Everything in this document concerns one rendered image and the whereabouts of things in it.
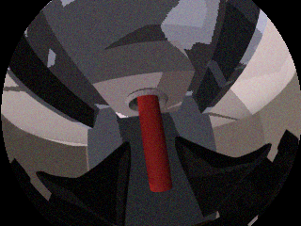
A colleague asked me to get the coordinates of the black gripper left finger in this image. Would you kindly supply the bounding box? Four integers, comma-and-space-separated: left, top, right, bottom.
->
35, 142, 132, 226

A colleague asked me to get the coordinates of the dark red peg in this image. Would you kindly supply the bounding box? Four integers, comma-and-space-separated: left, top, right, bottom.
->
136, 95, 173, 192

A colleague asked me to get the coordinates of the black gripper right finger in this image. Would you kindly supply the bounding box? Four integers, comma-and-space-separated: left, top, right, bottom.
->
176, 136, 272, 218

